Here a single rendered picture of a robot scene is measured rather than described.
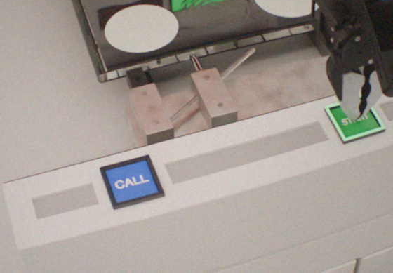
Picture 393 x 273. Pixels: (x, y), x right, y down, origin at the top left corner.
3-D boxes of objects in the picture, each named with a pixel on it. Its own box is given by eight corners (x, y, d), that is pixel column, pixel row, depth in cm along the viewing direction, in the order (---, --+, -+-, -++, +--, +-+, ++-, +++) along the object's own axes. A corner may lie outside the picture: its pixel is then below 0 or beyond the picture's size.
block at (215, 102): (190, 89, 110) (189, 72, 108) (215, 82, 110) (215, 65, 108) (211, 133, 105) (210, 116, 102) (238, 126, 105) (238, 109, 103)
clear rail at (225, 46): (96, 79, 110) (95, 71, 109) (354, 17, 117) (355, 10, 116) (98, 86, 109) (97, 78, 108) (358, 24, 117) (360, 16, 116)
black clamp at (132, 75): (126, 82, 110) (125, 68, 109) (142, 78, 111) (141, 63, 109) (133, 101, 108) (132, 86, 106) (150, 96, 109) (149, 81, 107)
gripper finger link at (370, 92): (361, 84, 98) (368, 26, 91) (382, 118, 94) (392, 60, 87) (338, 90, 97) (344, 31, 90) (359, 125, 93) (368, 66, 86)
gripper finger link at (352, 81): (338, 90, 97) (344, 31, 90) (359, 125, 93) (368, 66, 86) (314, 97, 96) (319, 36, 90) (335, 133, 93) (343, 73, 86)
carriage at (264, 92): (125, 122, 110) (123, 106, 108) (375, 58, 117) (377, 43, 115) (143, 168, 105) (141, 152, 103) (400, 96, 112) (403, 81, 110)
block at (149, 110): (130, 104, 108) (128, 88, 106) (155, 97, 109) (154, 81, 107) (147, 150, 103) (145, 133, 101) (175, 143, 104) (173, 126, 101)
